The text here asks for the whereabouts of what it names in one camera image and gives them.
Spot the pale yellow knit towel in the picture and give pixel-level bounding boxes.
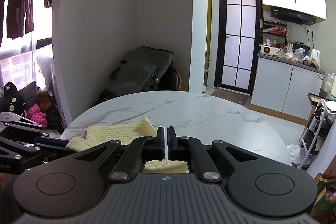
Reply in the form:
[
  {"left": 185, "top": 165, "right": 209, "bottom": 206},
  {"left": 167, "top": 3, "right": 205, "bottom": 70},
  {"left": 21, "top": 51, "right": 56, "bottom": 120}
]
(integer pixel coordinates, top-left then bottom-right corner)
[{"left": 66, "top": 117, "right": 189, "bottom": 173}]

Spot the brown door mat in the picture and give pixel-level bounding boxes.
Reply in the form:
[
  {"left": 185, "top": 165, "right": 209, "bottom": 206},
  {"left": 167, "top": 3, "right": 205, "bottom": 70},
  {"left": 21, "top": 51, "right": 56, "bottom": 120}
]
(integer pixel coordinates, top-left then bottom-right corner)
[{"left": 211, "top": 89, "right": 248, "bottom": 105}]

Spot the dark grey backpack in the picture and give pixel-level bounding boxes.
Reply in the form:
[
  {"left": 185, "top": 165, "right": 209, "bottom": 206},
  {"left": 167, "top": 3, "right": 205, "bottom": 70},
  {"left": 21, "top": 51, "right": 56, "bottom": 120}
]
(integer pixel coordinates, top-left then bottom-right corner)
[{"left": 99, "top": 46, "right": 174, "bottom": 102}]

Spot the brown teddy bear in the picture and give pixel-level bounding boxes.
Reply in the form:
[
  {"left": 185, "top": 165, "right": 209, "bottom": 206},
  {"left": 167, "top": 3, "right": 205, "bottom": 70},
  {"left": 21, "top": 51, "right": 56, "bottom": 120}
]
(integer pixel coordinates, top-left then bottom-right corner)
[{"left": 35, "top": 90, "right": 54, "bottom": 114}]

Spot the white metal trolley rack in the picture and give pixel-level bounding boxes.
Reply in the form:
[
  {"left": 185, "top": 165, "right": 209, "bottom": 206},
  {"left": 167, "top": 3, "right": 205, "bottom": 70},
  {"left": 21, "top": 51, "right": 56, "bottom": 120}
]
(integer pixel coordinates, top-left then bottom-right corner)
[{"left": 297, "top": 100, "right": 335, "bottom": 170}]

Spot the yellow vertical pipe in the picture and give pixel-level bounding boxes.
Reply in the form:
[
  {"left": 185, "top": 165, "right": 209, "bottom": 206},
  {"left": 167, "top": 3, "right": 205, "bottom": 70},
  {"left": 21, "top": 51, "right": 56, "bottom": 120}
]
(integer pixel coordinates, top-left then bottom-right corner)
[{"left": 204, "top": 0, "right": 213, "bottom": 85}]

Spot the black chair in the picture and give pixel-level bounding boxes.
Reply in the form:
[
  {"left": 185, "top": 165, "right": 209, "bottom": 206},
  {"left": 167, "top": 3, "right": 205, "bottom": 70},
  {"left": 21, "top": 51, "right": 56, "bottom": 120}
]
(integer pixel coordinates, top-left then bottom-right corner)
[{"left": 158, "top": 65, "right": 182, "bottom": 91}]

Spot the white electric kettle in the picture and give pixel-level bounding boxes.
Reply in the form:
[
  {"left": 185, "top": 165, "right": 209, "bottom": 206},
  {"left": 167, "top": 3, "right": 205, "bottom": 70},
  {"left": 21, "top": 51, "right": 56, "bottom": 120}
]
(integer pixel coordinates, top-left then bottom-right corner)
[{"left": 310, "top": 48, "right": 321, "bottom": 68}]

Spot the black range hood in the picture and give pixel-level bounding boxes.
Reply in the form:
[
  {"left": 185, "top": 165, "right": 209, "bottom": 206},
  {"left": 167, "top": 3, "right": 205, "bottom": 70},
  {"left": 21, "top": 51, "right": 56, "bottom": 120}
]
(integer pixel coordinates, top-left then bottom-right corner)
[{"left": 270, "top": 6, "right": 317, "bottom": 26}]

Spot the white toaster appliance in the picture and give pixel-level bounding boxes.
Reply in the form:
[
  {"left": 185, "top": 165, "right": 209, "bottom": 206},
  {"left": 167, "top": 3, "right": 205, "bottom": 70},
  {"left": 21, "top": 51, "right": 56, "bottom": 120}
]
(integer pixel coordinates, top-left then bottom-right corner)
[{"left": 260, "top": 44, "right": 278, "bottom": 56}]

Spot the pink plush toy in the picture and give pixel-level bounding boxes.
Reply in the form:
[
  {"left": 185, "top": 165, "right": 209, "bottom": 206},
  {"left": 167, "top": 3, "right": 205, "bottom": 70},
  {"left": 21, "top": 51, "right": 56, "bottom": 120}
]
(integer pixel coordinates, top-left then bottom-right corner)
[{"left": 27, "top": 104, "right": 48, "bottom": 128}]

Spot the black spice shelf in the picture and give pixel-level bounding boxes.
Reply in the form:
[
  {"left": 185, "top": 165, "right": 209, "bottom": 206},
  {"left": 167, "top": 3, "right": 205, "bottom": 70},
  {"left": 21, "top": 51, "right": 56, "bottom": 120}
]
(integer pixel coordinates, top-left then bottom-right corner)
[{"left": 261, "top": 19, "right": 288, "bottom": 48}]

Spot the white lower kitchen cabinet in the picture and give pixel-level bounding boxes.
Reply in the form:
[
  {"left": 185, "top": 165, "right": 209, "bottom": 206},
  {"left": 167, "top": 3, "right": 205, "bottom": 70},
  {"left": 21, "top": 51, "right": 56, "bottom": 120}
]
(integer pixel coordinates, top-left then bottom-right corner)
[{"left": 249, "top": 53, "right": 325, "bottom": 125}]

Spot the black framed glass door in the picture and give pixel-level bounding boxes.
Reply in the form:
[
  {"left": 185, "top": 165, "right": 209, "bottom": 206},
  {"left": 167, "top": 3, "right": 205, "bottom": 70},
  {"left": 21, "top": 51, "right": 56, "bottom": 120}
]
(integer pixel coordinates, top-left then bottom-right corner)
[{"left": 214, "top": 0, "right": 262, "bottom": 95}]

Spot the brown paper bag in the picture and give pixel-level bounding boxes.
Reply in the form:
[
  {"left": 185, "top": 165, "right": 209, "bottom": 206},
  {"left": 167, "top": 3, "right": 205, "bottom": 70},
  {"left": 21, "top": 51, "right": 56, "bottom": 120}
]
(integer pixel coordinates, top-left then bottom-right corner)
[{"left": 310, "top": 173, "right": 335, "bottom": 223}]

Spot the black penguin plush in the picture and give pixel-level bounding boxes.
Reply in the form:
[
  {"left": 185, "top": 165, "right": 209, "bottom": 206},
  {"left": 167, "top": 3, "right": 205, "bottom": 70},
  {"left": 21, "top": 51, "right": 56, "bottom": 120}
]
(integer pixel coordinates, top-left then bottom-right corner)
[{"left": 1, "top": 83, "right": 26, "bottom": 117}]

